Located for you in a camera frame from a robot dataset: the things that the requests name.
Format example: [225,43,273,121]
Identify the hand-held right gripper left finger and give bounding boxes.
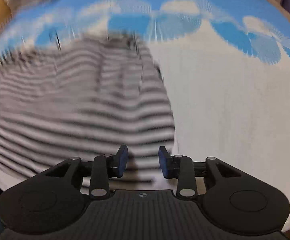
[41,144,129,200]

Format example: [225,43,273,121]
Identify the blue and white patterned blanket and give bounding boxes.
[0,0,290,233]

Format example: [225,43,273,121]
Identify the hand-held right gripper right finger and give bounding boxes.
[158,145,252,198]

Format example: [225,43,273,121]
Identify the grey striped garment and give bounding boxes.
[0,30,180,189]

